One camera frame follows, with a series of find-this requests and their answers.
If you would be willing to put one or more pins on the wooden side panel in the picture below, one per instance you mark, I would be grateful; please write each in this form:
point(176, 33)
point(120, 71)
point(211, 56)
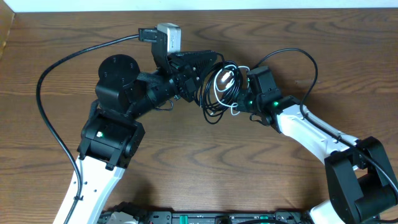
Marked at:
point(6, 21)

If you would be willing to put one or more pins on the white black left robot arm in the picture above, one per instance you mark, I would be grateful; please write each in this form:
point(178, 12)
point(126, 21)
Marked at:
point(112, 134)

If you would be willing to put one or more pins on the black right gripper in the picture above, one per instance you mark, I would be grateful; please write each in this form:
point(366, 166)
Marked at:
point(240, 101)

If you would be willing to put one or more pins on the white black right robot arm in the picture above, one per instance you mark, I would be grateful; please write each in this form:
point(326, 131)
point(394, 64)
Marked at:
point(361, 182)

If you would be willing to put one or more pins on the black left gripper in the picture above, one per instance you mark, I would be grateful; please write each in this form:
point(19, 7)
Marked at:
point(183, 85)

